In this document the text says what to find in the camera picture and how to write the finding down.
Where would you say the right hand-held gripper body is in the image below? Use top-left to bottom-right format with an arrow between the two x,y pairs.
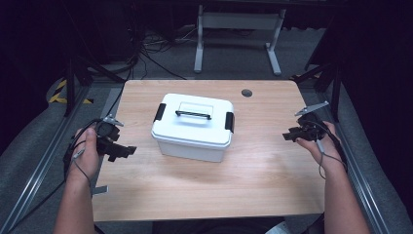
294,100 -> 330,142

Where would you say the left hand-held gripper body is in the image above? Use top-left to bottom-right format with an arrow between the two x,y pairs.
95,113 -> 126,154

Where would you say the white lidded storage box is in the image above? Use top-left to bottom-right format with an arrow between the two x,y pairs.
150,93 -> 236,163

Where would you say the person's left hand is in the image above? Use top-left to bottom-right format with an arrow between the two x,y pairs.
66,127 -> 100,183

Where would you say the person's right hand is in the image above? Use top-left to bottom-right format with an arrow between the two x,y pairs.
295,121 -> 346,174

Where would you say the grey tape strip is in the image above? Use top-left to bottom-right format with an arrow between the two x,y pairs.
92,185 -> 109,197

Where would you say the black tripod stand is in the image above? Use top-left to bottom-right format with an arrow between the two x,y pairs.
63,55 -> 127,118
290,61 -> 343,124

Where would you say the yellow black floor tape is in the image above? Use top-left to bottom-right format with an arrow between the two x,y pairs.
48,79 -> 95,105

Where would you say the white shoe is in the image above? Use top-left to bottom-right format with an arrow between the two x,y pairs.
265,221 -> 292,234

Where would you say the grey right gripper plug cable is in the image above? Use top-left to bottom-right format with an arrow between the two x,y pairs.
315,138 -> 344,180

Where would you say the grey gripper plug cable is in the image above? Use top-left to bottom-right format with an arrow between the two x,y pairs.
315,138 -> 344,180
71,146 -> 94,188

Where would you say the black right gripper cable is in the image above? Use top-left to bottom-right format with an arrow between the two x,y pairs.
307,120 -> 349,173

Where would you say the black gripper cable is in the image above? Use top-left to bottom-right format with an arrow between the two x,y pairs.
62,118 -> 102,180
307,120 -> 349,173

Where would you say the grey left gripper plug cable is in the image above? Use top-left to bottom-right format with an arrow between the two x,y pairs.
71,146 -> 94,188

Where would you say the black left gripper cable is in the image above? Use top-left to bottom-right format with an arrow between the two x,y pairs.
62,118 -> 102,180

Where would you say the grey metal floor rail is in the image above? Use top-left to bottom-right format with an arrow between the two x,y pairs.
316,91 -> 393,234
0,85 -> 93,234

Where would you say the bundle of floor cables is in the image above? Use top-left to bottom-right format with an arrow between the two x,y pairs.
106,19 -> 199,82

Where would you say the white metal desk frame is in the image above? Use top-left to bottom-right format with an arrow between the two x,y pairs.
193,4 -> 287,77

